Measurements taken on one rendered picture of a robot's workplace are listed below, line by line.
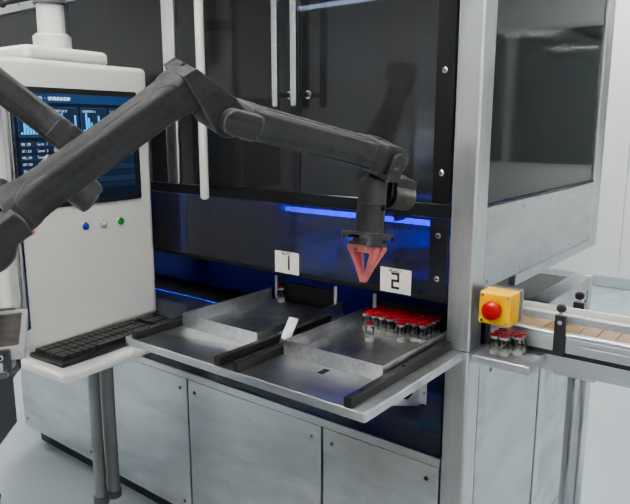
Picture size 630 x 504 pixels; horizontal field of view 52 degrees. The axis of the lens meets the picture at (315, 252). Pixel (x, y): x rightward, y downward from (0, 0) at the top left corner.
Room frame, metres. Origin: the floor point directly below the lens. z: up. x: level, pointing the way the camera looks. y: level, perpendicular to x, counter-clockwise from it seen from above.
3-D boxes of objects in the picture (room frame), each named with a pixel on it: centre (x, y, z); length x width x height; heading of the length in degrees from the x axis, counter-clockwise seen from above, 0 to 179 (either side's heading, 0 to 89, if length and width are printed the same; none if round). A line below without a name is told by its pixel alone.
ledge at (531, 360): (1.39, -0.44, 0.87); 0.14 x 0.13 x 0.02; 142
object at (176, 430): (2.40, 0.16, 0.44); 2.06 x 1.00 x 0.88; 52
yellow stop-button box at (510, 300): (1.36, -0.41, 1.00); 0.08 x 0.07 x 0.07; 142
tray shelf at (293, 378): (1.47, 0.04, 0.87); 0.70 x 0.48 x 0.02; 52
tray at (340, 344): (1.42, -0.14, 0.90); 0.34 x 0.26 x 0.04; 142
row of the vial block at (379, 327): (1.49, -0.19, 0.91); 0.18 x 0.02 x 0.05; 52
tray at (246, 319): (1.63, 0.13, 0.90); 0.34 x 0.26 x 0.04; 142
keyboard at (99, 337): (1.68, 0.56, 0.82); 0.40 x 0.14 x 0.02; 146
